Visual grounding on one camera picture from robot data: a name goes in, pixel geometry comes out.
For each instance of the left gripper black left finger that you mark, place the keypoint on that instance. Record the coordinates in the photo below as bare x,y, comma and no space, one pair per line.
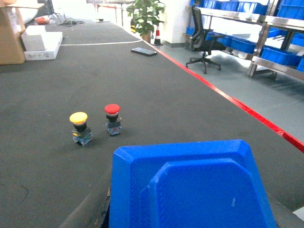
94,210

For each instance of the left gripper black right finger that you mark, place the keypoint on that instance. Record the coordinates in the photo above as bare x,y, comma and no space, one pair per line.
284,218

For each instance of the blue block part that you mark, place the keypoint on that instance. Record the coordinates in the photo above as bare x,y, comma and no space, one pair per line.
188,185

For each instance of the stainless steel shelf rack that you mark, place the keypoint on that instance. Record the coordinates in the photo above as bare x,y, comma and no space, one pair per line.
279,19

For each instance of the black smartphone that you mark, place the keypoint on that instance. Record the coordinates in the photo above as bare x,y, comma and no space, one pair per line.
144,52

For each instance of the white flat box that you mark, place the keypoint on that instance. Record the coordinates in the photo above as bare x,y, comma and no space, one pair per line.
53,42

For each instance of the large cardboard box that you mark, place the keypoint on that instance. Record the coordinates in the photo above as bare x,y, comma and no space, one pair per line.
11,28

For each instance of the orange traffic cone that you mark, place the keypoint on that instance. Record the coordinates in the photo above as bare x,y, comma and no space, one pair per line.
157,39

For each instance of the white box on top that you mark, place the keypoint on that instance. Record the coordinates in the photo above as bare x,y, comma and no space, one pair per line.
34,38

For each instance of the black office chair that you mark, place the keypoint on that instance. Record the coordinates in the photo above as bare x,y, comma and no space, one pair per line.
199,42

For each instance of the green potted plant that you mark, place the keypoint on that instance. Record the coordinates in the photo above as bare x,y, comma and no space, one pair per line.
145,15

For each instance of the yellow push button switch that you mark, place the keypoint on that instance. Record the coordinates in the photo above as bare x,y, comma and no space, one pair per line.
81,134

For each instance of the red push button switch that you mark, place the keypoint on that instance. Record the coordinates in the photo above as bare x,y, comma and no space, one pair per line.
113,122

